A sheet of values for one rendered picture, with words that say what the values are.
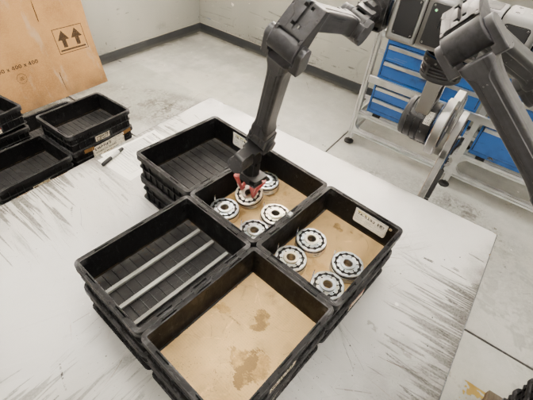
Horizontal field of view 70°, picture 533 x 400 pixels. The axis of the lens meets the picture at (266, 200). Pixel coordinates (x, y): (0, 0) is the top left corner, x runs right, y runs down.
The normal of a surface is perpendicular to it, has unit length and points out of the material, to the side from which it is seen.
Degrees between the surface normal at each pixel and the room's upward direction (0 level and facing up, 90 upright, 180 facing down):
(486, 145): 90
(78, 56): 74
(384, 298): 0
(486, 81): 87
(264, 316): 0
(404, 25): 90
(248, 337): 0
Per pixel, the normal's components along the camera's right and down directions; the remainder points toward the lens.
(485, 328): 0.09, -0.72
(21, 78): 0.81, 0.25
